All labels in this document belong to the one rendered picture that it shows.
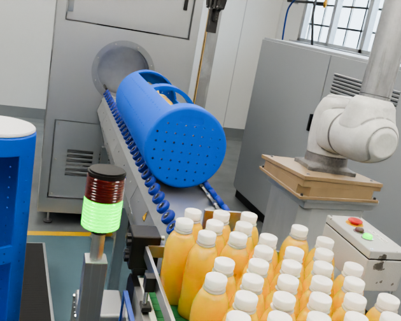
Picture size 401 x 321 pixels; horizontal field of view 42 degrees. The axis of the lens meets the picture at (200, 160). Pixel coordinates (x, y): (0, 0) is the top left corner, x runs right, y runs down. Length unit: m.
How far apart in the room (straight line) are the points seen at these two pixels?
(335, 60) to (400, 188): 1.04
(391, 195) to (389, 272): 1.79
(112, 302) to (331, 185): 0.89
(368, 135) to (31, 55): 5.15
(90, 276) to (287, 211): 1.13
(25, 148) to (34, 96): 4.60
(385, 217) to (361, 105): 1.42
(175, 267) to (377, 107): 0.88
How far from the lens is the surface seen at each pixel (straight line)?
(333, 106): 1.90
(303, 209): 1.86
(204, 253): 1.10
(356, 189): 1.89
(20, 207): 1.98
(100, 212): 0.86
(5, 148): 1.86
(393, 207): 3.03
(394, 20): 1.78
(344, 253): 1.30
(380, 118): 1.74
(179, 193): 1.81
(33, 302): 2.59
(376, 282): 1.27
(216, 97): 6.94
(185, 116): 1.73
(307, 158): 1.95
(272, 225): 2.02
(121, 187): 0.85
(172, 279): 1.17
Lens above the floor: 1.52
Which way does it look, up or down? 15 degrees down
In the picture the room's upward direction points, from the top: 10 degrees clockwise
